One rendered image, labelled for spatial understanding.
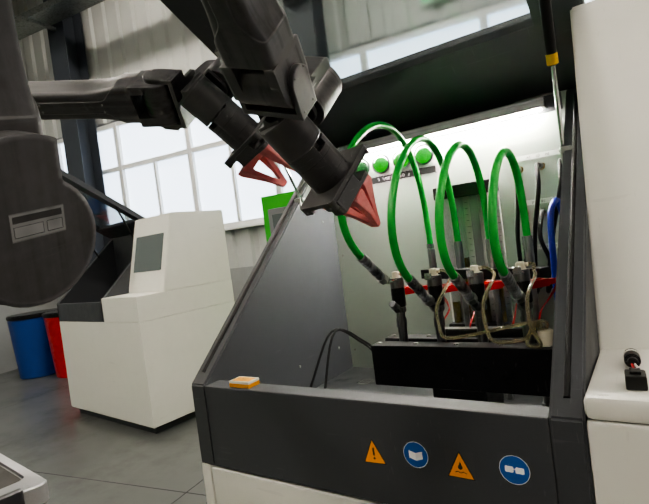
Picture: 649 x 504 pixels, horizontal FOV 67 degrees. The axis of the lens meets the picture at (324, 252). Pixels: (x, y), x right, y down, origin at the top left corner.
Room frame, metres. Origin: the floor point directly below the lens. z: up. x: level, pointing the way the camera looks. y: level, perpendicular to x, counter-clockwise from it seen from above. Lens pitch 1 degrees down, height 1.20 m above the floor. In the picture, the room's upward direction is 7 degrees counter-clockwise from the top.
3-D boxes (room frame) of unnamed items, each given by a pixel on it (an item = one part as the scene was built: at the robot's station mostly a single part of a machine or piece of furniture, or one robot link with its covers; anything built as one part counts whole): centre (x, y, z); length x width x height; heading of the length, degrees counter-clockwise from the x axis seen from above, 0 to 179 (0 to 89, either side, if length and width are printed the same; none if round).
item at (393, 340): (0.91, -0.24, 0.91); 0.34 x 0.10 x 0.15; 56
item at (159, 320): (3.97, 1.63, 1.00); 1.30 x 1.09 x 1.99; 51
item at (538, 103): (1.20, -0.29, 1.43); 0.54 x 0.03 x 0.02; 56
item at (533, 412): (0.78, 0.00, 0.87); 0.62 x 0.04 x 0.16; 56
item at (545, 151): (1.06, -0.49, 1.20); 0.13 x 0.03 x 0.31; 56
